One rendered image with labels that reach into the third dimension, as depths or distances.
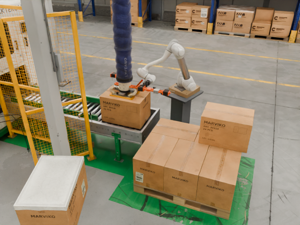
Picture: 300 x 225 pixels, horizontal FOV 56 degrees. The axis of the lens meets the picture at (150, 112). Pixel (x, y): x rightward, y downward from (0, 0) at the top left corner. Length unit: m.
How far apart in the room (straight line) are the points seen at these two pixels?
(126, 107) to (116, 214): 1.34
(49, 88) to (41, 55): 0.36
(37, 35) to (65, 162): 1.20
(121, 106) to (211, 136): 1.25
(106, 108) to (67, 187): 1.75
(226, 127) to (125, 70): 1.45
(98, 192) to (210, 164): 1.46
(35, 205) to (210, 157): 2.02
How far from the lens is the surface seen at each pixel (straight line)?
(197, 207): 3.63
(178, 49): 3.79
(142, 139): 3.81
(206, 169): 3.33
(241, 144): 3.62
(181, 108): 4.46
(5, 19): 3.34
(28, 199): 2.49
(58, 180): 2.57
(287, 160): 4.70
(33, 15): 2.89
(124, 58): 3.67
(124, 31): 3.56
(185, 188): 3.43
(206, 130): 3.58
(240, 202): 3.82
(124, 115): 3.89
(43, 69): 3.04
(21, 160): 4.63
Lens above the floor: 2.72
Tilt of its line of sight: 30 degrees down
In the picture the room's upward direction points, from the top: straight up
